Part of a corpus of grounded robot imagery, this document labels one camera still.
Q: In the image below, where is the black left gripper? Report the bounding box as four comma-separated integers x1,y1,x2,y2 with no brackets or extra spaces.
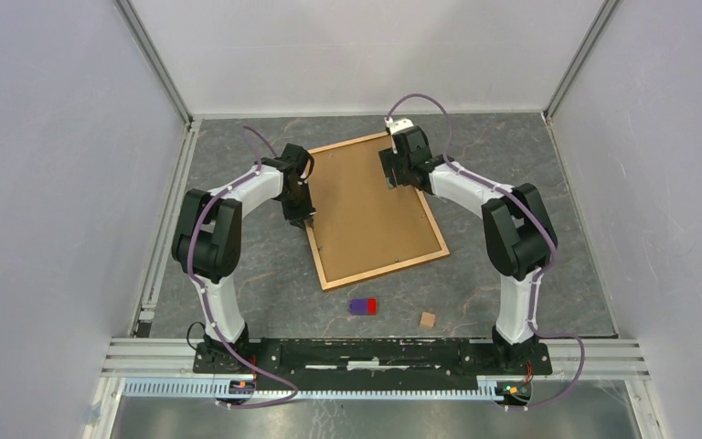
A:
280,181,317,231

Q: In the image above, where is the brown backing board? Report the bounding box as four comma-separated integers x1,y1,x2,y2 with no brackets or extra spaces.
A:
307,134,450,291

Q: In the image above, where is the wooden picture frame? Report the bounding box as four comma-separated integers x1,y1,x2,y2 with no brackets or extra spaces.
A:
302,132,452,293

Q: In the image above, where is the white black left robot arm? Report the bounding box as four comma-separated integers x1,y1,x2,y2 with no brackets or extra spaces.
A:
171,144,315,373

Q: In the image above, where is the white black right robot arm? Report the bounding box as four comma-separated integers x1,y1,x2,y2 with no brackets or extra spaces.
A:
378,117,558,373

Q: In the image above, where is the purple red block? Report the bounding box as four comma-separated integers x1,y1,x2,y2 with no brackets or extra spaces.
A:
348,298,378,316

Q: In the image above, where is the small wooden cube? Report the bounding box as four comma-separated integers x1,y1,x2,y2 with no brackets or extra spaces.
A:
419,312,436,330

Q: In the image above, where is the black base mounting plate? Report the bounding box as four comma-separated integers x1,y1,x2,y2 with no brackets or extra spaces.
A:
189,337,553,391

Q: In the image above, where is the white slotted cable duct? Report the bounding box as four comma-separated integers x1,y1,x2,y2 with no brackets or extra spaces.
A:
122,378,503,402

